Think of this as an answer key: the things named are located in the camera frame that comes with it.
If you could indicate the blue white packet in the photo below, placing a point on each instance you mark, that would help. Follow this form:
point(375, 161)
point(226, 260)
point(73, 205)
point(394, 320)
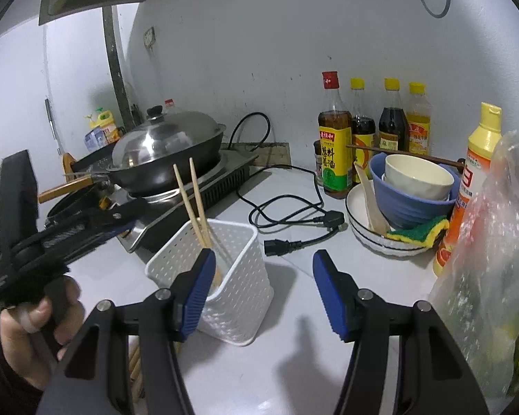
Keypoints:
point(94, 140)

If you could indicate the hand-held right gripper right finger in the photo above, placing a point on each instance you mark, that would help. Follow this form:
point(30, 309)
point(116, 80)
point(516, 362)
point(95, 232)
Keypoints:
point(328, 294)

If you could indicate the person's left hand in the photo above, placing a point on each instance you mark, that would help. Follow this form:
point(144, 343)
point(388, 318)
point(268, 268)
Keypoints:
point(13, 341)

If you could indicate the black induction cooker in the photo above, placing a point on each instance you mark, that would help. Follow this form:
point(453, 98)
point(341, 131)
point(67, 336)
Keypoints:
point(229, 173)

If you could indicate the black wok with steel lid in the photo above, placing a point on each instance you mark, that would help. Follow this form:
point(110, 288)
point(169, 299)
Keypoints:
point(186, 160)

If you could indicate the blue bowl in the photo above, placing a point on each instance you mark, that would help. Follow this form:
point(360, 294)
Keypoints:
point(411, 214)

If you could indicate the grey vertical pipe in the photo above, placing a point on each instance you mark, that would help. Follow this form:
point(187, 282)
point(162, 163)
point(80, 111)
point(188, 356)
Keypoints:
point(114, 65)

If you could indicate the hanging metal utensil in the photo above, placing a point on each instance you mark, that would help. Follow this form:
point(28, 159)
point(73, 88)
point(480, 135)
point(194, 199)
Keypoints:
point(49, 121)

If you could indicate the cream rice paddle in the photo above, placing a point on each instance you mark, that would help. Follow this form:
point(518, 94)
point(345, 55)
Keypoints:
point(370, 203)

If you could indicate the white plate black rim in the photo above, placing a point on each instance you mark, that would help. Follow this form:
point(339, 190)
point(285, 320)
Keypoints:
point(359, 207)
point(385, 246)

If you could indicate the white perforated utensil holder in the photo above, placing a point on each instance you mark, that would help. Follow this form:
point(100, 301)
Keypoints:
point(238, 268)

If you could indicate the orange yellow cleaner bottle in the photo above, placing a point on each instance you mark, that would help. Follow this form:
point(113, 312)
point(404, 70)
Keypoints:
point(475, 160)

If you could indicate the clear plastic bag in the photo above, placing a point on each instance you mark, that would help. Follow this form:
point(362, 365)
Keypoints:
point(493, 268)

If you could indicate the black frying pan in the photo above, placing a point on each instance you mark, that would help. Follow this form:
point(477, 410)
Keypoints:
point(75, 207)

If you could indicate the dark wooden stick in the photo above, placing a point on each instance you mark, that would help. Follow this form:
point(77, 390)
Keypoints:
point(415, 156)

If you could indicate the clear bottle red cap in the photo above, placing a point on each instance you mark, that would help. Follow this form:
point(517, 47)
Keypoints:
point(169, 103)

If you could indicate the yellow cap dark sauce bottle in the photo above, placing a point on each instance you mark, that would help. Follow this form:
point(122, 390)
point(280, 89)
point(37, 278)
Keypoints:
point(363, 129)

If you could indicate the wall socket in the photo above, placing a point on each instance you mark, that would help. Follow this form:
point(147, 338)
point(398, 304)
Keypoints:
point(149, 37)

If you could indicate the yellow green sponge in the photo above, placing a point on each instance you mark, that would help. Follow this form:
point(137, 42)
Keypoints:
point(419, 231)

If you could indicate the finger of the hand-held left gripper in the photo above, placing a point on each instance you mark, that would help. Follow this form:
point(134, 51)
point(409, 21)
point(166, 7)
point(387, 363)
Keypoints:
point(99, 240)
point(108, 215)

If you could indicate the yellow green bottles behind wok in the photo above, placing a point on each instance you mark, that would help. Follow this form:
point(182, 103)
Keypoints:
point(106, 125)

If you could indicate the black flat pan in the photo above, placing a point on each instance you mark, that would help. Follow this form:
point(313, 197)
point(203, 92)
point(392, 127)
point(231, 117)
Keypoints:
point(93, 158)

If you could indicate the person's left forearm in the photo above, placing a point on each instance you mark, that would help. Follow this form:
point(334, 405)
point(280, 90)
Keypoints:
point(4, 380)

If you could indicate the red cap sauce bottle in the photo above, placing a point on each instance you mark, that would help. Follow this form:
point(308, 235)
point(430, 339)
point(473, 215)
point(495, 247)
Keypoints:
point(335, 155)

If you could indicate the yellow cap oil bottle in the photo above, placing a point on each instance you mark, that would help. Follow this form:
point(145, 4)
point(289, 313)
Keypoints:
point(417, 129)

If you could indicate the brown worn board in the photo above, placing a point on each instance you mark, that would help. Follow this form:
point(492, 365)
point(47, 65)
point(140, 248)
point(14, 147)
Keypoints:
point(272, 153)

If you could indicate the steel wok lid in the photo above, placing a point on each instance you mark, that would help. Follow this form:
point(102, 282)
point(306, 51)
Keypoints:
point(164, 138)

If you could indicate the yellow cap soy sauce bottle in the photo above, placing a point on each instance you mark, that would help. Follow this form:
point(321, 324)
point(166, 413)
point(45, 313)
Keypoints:
point(392, 125)

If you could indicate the cream white cup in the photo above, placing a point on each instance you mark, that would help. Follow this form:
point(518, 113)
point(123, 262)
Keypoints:
point(415, 177)

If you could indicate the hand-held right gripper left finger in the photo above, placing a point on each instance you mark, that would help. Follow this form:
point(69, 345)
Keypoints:
point(199, 294)

